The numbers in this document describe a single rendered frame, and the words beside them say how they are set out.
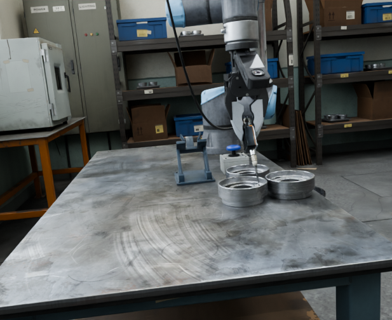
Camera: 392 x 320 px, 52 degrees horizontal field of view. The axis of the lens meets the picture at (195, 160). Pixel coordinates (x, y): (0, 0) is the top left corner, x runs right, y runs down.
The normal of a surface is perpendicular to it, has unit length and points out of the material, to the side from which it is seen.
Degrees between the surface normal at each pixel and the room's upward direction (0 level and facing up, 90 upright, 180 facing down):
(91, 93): 90
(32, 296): 0
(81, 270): 0
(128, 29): 90
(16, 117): 90
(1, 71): 90
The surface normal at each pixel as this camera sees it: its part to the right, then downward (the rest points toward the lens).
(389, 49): 0.10, 0.18
